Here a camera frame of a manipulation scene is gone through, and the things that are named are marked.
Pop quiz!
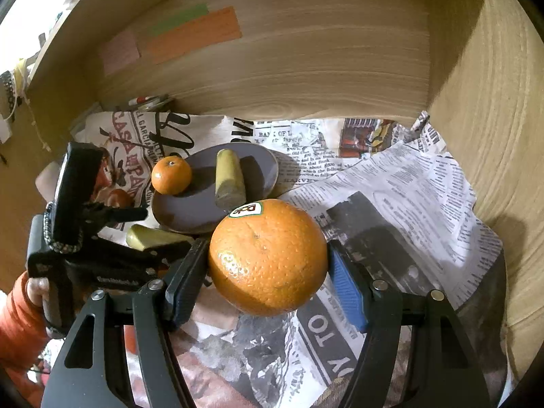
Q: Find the large orange with sticker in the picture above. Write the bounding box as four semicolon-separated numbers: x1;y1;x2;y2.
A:
208;198;329;317

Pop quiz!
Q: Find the person's left hand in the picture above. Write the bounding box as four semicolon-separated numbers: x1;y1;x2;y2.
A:
26;277;51;307

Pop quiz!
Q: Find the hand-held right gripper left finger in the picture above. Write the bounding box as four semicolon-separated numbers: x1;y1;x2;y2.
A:
40;240;210;408

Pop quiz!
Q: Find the yellow-green cylinder piece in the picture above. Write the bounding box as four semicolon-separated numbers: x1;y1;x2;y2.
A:
215;149;247;209
126;224;190;251

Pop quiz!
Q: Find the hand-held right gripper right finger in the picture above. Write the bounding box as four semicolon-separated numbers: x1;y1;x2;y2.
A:
326;240;498;408

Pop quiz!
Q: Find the orange sticky note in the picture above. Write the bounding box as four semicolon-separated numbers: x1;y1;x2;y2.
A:
144;6;242;65

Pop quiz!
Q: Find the grey round plate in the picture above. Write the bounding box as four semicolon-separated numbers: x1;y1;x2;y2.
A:
152;142;280;234

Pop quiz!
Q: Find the colour-printed newspaper sheet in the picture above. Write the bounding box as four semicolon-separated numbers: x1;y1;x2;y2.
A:
76;109;447;247

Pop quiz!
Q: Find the black-white newspaper sheet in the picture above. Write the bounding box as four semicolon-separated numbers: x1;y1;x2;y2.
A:
276;138;508;408

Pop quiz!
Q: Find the white cord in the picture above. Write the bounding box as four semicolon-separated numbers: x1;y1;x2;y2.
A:
8;57;52;152

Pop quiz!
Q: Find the pink sticky note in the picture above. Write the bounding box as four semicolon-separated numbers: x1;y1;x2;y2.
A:
99;30;141;75

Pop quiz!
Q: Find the small mandarin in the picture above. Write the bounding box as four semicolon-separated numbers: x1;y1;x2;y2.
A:
151;156;193;195

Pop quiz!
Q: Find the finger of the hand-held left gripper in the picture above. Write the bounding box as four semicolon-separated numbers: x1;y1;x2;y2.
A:
147;240;198;273
106;205;149;224

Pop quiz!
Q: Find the person's left forearm orange sleeve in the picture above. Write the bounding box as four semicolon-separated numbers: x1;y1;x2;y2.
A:
0;272;52;375

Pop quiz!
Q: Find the green sticky note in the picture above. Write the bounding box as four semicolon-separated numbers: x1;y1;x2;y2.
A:
150;3;209;37

